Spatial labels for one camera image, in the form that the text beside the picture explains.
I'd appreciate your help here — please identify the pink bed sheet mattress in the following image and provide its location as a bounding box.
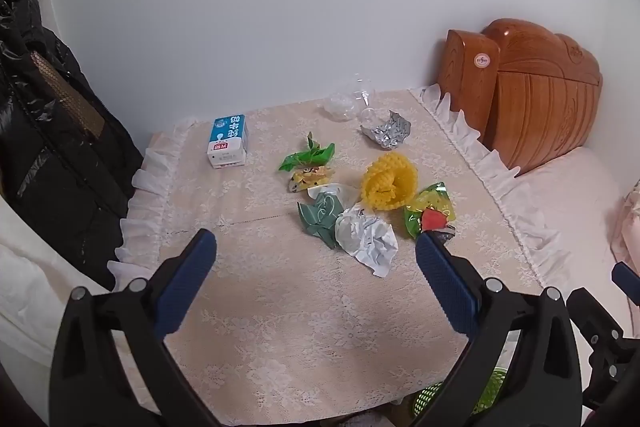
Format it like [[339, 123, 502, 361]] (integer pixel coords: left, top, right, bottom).
[[521, 147, 639, 336]]

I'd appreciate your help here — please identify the yellow minion snack bag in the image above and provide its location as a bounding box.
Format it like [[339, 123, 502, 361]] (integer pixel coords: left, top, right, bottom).
[[288, 166, 334, 193]]

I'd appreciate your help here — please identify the white bedding at left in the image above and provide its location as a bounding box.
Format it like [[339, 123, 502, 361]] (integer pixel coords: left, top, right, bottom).
[[0, 202, 106, 421]]

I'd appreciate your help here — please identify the clear plastic cup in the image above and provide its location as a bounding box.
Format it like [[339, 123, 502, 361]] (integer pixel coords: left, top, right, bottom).
[[352, 74, 376, 126]]

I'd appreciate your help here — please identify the lace tablecloth with ruffle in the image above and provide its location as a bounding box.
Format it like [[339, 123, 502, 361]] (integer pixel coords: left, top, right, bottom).
[[117, 87, 570, 425]]

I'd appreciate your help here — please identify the green plastic trash basket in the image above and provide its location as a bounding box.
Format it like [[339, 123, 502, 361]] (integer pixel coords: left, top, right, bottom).
[[409, 368, 507, 423]]

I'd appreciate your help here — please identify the clear plastic bag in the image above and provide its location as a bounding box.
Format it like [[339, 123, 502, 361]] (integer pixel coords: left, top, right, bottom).
[[322, 92, 358, 121]]

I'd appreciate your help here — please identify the printed white paper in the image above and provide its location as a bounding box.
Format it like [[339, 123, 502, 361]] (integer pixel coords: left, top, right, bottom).
[[334, 202, 399, 279]]

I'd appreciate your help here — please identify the green snack wrapper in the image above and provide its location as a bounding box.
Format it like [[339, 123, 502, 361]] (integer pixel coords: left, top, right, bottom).
[[279, 132, 335, 172]]

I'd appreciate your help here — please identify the yellow foam fruit net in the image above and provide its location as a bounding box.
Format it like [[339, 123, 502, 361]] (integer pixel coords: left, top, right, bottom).
[[360, 152, 419, 211]]

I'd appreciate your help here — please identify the green yellow chip bag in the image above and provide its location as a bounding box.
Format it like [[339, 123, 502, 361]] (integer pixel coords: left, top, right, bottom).
[[404, 182, 457, 243]]

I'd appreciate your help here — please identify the black puffer jacket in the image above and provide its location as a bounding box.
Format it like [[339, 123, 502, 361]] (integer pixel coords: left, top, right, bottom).
[[1, 0, 142, 289]]

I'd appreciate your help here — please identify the blue white milk carton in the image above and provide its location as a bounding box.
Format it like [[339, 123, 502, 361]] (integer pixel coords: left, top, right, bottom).
[[206, 114, 248, 169]]

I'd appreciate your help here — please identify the folded pink blanket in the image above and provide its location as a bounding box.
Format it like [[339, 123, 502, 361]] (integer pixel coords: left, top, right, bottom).
[[611, 181, 640, 273]]

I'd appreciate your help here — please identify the silver foil blister pack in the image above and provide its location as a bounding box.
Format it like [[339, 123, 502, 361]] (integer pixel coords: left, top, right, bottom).
[[360, 110, 411, 150]]

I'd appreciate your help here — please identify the wooden bed headboard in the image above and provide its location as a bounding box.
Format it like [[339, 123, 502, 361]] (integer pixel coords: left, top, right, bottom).
[[437, 18, 603, 173]]

